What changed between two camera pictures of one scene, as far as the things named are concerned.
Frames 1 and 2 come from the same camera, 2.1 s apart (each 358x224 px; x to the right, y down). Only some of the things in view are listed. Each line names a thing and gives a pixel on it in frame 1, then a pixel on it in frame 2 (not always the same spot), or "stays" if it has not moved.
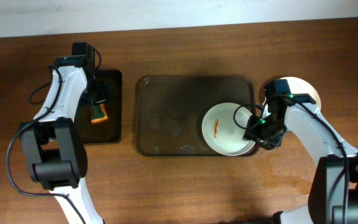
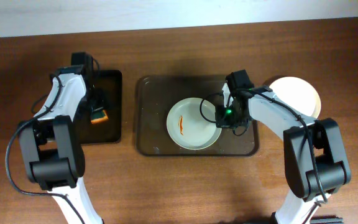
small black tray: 108,131 stays
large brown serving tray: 170,110 stays
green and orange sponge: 98,113 stays
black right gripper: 262,139 to 229,121
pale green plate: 223,129 to 187,126
